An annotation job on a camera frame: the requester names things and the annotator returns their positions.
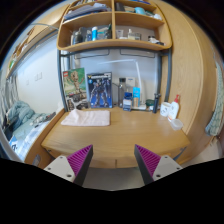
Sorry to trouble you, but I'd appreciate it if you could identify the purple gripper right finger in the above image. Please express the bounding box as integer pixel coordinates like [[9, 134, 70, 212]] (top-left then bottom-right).
[[134, 145, 182, 185]]

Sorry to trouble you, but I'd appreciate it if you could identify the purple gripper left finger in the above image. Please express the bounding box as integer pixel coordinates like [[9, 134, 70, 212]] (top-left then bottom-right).
[[45, 145, 93, 186]]

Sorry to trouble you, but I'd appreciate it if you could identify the pink folded towel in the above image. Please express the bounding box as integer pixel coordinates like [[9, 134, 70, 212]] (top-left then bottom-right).
[[61, 109, 110, 127]]

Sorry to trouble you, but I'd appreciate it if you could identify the wooden desk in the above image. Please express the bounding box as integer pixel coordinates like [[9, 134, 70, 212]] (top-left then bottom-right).
[[25, 107, 190, 168]]

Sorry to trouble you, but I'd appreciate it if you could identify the clear plastic container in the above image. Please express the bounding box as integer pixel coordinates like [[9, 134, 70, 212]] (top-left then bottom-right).
[[171, 119, 183, 130]]

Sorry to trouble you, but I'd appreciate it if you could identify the black tumbler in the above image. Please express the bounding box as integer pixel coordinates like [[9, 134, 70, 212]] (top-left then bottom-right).
[[153, 93, 161, 113]]

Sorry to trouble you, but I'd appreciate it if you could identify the white red-capped lotion bottle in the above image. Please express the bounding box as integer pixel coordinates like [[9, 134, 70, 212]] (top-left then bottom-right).
[[168, 95, 179, 121]]

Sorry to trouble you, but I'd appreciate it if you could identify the white mug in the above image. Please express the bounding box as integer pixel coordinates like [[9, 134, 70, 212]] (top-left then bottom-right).
[[160, 102, 171, 117]]

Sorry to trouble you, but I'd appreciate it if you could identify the white desk lamp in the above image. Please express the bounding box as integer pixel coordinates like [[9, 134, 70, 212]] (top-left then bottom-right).
[[128, 59, 146, 110]]

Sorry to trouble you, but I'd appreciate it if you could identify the bed with blue bedding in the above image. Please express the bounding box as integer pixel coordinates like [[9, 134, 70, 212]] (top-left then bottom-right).
[[3, 101, 56, 161]]

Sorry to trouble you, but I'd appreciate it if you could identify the small blue box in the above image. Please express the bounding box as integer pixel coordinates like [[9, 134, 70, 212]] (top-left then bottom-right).
[[123, 92, 132, 111]]

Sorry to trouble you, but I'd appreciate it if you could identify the light blue carton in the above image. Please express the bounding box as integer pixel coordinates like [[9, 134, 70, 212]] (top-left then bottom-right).
[[133, 87, 140, 107]]

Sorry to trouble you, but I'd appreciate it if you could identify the blue robot model box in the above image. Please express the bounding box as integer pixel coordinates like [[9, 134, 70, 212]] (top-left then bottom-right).
[[87, 72, 112, 108]]

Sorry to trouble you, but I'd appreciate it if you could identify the green Lego box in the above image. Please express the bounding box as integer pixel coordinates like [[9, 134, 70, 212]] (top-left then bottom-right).
[[63, 68, 88, 111]]

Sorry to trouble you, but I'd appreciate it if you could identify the grey water bottle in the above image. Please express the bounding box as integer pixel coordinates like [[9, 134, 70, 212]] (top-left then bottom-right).
[[118, 78, 126, 108]]

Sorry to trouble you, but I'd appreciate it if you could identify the wooden shelf unit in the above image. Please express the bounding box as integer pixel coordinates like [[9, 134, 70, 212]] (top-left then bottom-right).
[[57, 0, 172, 52]]

